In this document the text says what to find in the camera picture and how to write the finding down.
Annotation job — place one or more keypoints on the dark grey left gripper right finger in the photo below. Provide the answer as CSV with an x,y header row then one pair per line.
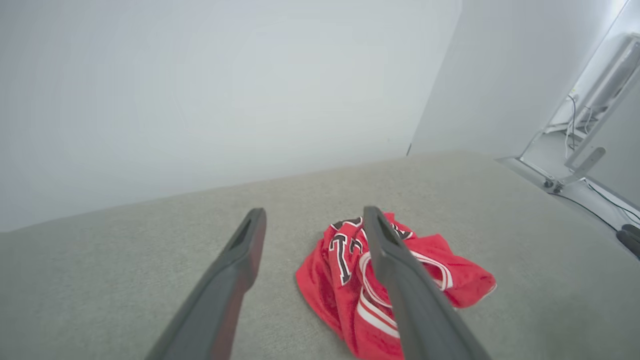
x,y
415,305

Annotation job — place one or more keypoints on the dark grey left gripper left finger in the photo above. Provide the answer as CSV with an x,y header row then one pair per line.
x,y
227,290

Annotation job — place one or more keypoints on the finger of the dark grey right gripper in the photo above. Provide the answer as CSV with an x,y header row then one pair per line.
x,y
631,245
634,231

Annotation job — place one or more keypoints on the red white short-sleeve shirt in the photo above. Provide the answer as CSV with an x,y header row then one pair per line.
x,y
327,295

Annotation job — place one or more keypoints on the grey metal stand frame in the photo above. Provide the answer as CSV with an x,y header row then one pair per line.
x,y
582,160

